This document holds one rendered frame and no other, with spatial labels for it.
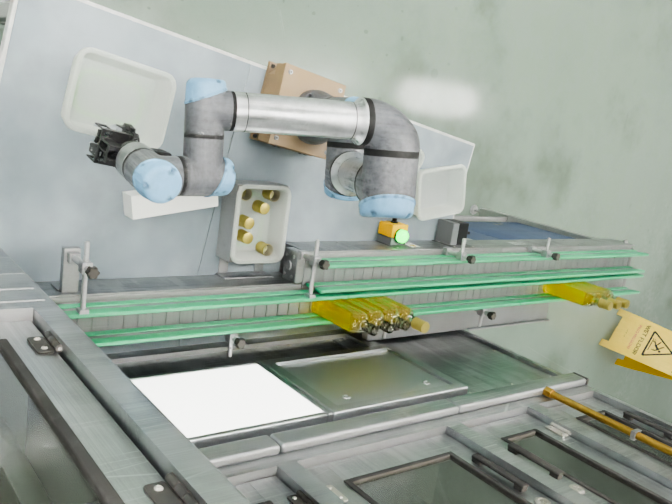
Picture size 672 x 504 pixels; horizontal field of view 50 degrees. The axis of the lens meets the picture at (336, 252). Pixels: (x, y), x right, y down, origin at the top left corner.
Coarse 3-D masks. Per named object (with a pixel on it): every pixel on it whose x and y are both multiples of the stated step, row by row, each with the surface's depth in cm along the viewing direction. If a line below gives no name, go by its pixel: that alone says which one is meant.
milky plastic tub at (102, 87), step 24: (72, 72) 145; (96, 72) 154; (120, 72) 157; (144, 72) 156; (72, 96) 146; (96, 96) 155; (120, 96) 159; (144, 96) 162; (168, 96) 158; (72, 120) 153; (96, 120) 157; (120, 120) 160; (144, 120) 163; (168, 120) 159
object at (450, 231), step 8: (440, 224) 254; (448, 224) 251; (456, 224) 250; (464, 224) 252; (440, 232) 254; (448, 232) 251; (456, 232) 251; (464, 232) 253; (440, 240) 254; (448, 240) 251; (456, 240) 252
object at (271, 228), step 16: (240, 192) 194; (256, 192) 205; (288, 192) 203; (240, 208) 203; (272, 208) 209; (288, 208) 205; (256, 224) 208; (272, 224) 209; (256, 240) 209; (272, 240) 210; (240, 256) 202; (256, 256) 205; (272, 256) 208
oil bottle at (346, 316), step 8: (312, 304) 213; (320, 304) 210; (328, 304) 207; (336, 304) 205; (344, 304) 206; (320, 312) 210; (328, 312) 207; (336, 312) 204; (344, 312) 201; (352, 312) 200; (360, 312) 201; (336, 320) 204; (344, 320) 201; (352, 320) 198; (360, 320) 198; (368, 320) 200; (344, 328) 201; (352, 328) 199
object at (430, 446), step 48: (288, 336) 226; (336, 336) 234; (432, 336) 250; (480, 384) 211; (528, 384) 208; (576, 384) 217; (288, 432) 157; (336, 432) 161; (384, 432) 169; (432, 432) 175; (480, 432) 181; (528, 432) 184; (576, 432) 185; (240, 480) 142; (288, 480) 144; (336, 480) 148; (384, 480) 151; (432, 480) 154; (480, 480) 157; (528, 480) 158; (576, 480) 162; (624, 480) 166
